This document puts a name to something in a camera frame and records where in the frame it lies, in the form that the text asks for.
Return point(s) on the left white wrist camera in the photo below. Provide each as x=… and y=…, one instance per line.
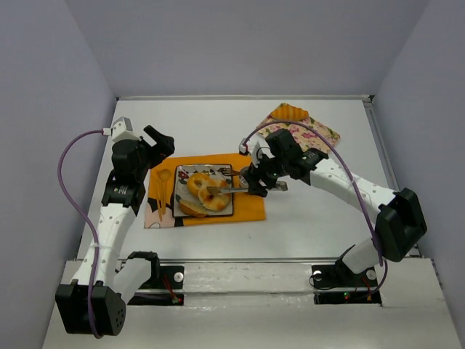
x=121, y=130

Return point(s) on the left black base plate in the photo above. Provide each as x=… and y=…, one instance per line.
x=166, y=290

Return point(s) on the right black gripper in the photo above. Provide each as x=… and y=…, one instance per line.
x=261, y=176

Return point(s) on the metal table rail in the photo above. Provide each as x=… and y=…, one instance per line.
x=184, y=261

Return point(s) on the twisted knot bread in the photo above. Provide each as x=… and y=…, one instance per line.
x=216, y=202

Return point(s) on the orange bagel bread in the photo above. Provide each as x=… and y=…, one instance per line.
x=197, y=184

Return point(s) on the small metal cup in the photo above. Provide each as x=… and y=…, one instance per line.
x=242, y=181

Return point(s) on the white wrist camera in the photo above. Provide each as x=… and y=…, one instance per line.
x=256, y=151
x=121, y=130

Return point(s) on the striped croissant bread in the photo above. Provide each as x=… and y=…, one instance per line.
x=289, y=112

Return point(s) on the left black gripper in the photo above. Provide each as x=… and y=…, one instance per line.
x=155, y=146

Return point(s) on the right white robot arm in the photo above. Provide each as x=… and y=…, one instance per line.
x=395, y=218

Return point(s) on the metal tongs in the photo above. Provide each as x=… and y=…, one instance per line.
x=229, y=172

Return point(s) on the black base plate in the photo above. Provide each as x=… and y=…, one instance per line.
x=331, y=289
x=166, y=290

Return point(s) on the square floral ceramic plate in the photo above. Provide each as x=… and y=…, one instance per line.
x=183, y=172

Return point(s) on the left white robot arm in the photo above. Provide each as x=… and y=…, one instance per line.
x=94, y=301

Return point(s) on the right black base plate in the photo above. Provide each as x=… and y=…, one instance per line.
x=331, y=289

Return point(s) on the brown bread slice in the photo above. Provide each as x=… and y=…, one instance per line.
x=192, y=209

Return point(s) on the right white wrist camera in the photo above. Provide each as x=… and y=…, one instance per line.
x=256, y=151

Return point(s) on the orange cloth placemat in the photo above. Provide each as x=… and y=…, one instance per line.
x=246, y=208

